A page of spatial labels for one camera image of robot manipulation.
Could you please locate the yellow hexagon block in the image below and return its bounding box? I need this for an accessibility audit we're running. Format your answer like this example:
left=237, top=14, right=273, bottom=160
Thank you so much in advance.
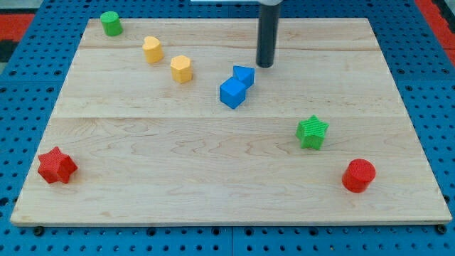
left=171, top=55, right=193, bottom=83

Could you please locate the green star block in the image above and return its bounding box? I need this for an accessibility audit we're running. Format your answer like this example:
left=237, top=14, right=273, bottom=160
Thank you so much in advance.
left=296, top=115, right=329, bottom=150

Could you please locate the red star block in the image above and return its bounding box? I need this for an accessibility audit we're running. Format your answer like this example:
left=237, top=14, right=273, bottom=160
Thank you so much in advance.
left=38, top=146, right=78, bottom=183

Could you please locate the blue cube block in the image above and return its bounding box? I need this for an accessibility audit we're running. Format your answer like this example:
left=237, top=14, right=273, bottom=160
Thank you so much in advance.
left=220, top=77, right=246, bottom=109

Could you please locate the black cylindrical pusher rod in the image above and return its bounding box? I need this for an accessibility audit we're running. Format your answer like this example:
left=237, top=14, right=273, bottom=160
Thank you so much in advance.
left=256, top=0, right=282, bottom=68

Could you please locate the wooden board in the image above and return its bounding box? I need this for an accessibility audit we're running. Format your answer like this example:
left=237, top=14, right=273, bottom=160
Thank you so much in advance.
left=11, top=18, right=452, bottom=227

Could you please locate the green cylinder block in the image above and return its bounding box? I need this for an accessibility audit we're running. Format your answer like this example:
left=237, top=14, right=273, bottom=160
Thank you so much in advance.
left=100, top=11, right=123, bottom=36

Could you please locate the yellow heart block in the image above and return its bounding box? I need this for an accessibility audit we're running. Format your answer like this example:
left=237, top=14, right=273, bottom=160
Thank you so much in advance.
left=142, top=36, right=164, bottom=63

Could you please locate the red cylinder block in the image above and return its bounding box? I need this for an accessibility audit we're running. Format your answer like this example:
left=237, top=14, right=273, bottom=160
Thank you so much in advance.
left=342, top=159, right=376, bottom=193

